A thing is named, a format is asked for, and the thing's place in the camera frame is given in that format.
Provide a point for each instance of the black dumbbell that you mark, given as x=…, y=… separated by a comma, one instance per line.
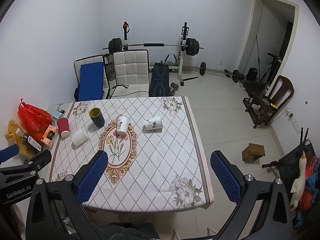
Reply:
x=236, y=75

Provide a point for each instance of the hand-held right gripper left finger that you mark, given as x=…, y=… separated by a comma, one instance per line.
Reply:
x=93, y=175

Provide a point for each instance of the blue board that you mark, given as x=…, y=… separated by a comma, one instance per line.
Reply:
x=91, y=80

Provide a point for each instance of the red paper cup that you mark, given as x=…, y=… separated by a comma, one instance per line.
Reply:
x=63, y=127

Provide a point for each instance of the long floor barbell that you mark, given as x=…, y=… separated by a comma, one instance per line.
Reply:
x=202, y=68

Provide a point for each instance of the wide white printed cup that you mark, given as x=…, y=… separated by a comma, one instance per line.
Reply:
x=153, y=124

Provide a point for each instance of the black metal rack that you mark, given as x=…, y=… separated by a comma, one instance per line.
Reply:
x=295, y=157

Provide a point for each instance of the orange box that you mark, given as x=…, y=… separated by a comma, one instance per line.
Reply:
x=48, y=136

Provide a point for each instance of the plain white plastic cup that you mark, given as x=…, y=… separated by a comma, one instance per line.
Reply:
x=80, y=137

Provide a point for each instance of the teal small case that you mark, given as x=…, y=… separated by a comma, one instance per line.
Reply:
x=58, y=114

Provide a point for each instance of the dark brown bottle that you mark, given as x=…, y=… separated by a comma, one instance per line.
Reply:
x=31, y=141

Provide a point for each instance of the dark blue cup yellow inside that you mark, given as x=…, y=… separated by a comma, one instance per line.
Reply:
x=98, y=118

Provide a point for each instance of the door frame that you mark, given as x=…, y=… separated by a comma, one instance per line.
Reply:
x=252, y=30

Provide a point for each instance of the white power strip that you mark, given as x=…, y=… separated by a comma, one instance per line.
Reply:
x=295, y=123

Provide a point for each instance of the dark wooden chair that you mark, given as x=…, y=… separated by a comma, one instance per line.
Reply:
x=285, y=90

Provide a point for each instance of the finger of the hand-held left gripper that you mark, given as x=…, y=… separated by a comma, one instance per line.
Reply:
x=37, y=159
x=8, y=153

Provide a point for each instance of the red plastic bag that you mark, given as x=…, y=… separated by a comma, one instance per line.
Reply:
x=32, y=120

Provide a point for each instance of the white weight bench rack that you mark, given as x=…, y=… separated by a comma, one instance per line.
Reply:
x=183, y=55

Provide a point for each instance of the white padded chair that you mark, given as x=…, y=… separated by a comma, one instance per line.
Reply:
x=86, y=59
x=130, y=70

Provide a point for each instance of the floral printed tablecloth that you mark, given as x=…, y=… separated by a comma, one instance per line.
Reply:
x=150, y=160

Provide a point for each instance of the grey dumbbell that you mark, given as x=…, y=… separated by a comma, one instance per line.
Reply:
x=173, y=88

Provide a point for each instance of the person's dark clothing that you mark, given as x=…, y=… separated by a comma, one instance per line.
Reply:
x=130, y=232

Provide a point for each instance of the white duck toy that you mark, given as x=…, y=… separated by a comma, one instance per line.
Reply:
x=298, y=182

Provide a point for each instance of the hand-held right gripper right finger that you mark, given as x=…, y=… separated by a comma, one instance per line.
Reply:
x=225, y=177

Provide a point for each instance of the yellow plastic bag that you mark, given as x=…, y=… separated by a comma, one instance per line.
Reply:
x=13, y=135

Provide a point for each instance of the barbell with black plates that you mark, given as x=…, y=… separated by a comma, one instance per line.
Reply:
x=191, y=47

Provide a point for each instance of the small wooden stool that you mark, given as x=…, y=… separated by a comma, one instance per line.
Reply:
x=255, y=151

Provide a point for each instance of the tall white printed paper cup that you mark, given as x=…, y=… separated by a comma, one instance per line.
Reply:
x=122, y=126

